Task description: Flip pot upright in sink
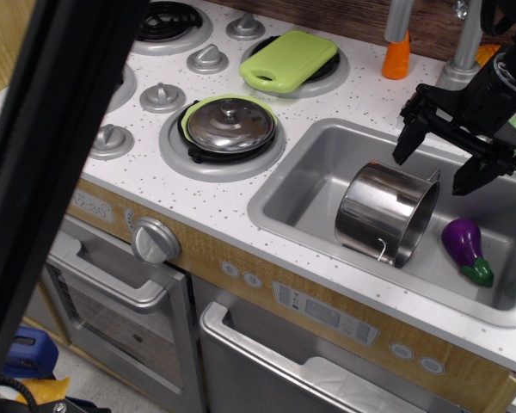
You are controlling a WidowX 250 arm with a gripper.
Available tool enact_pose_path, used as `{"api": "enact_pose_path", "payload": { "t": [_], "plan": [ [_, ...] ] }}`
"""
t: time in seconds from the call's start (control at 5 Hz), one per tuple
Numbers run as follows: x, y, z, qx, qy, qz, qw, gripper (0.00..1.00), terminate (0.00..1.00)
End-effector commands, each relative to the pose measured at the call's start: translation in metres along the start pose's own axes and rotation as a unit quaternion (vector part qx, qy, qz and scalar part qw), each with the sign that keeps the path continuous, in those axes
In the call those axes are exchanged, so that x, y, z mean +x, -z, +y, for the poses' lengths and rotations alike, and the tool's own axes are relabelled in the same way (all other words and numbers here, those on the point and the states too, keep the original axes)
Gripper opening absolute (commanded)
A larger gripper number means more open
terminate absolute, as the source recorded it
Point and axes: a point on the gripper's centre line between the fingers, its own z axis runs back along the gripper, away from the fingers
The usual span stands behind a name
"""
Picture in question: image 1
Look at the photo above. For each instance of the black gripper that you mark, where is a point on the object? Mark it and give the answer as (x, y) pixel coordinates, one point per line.
(475, 119)

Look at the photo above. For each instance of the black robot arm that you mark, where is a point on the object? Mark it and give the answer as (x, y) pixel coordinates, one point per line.
(496, 18)

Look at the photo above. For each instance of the stainless steel pot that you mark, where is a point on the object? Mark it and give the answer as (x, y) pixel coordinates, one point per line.
(385, 212)

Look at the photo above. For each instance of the shiny metal pot lid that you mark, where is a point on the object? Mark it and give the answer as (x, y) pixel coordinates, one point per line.
(231, 125)

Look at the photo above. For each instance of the purple toy eggplant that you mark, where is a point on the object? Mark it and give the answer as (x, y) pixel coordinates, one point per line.
(462, 240)

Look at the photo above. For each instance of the orange toy carrot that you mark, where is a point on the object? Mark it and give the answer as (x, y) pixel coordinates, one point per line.
(396, 59)

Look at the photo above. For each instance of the yellow toy object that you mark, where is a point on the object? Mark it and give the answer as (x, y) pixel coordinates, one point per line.
(485, 53)

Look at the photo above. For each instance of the back right burner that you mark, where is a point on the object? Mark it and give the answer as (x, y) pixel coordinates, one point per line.
(326, 79)

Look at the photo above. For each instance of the grey faucet spout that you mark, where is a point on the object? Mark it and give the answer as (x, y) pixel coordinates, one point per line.
(397, 23)

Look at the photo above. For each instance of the green cutting board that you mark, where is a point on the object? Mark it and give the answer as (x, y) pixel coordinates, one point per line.
(285, 63)

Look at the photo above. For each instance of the grey stove knob back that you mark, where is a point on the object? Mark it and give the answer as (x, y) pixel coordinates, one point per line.
(245, 27)

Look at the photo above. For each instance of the grey stove knob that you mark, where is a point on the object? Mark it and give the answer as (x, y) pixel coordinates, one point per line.
(111, 142)
(245, 27)
(162, 98)
(208, 60)

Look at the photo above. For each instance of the front right burner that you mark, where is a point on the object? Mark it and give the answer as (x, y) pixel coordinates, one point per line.
(174, 152)

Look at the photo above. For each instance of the grey dishwasher door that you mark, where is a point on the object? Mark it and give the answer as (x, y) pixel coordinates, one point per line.
(245, 375)

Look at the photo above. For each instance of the back left coil burner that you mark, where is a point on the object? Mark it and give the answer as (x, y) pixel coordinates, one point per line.
(171, 28)

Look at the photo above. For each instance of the round grey oven dial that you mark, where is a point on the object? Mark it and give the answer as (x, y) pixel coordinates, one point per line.
(153, 242)

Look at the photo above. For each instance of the front left burner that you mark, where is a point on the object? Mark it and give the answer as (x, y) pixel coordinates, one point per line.
(124, 89)

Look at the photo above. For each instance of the grey stove knob front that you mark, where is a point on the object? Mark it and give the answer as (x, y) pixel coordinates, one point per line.
(111, 142)

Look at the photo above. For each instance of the grey oven door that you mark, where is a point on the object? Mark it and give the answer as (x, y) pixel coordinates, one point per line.
(134, 318)

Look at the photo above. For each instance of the blue clamp tool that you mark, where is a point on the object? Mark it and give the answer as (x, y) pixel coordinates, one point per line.
(32, 355)

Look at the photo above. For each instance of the grey faucet handle post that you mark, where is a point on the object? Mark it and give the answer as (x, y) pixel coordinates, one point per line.
(459, 70)

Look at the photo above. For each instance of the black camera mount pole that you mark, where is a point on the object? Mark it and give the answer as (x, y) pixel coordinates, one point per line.
(69, 64)

